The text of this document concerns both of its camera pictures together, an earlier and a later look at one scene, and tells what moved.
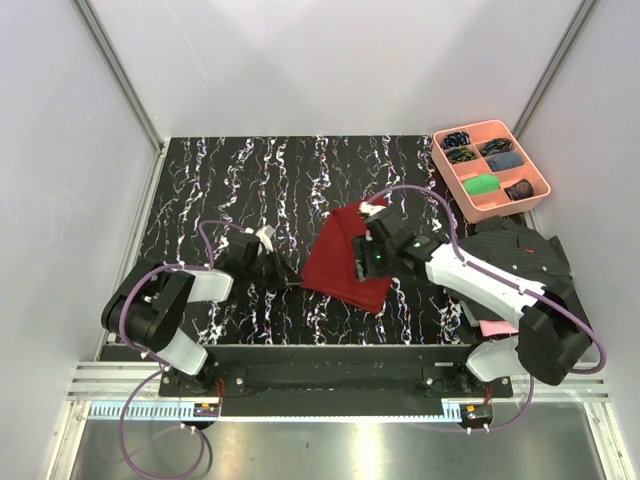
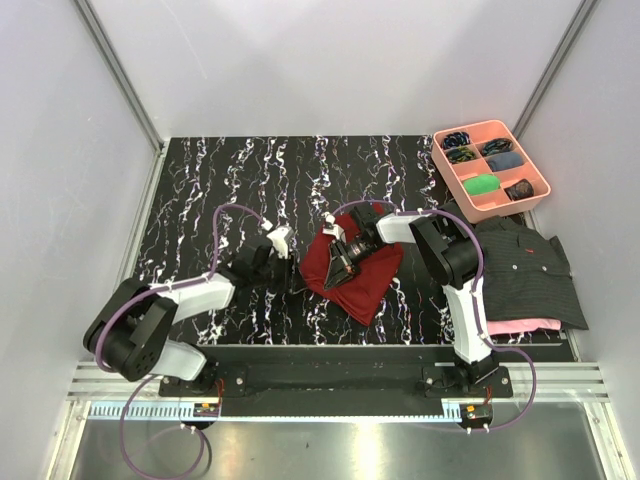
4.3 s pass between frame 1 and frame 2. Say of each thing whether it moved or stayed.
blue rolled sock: stayed
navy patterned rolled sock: stayed
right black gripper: moved
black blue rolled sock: stayed
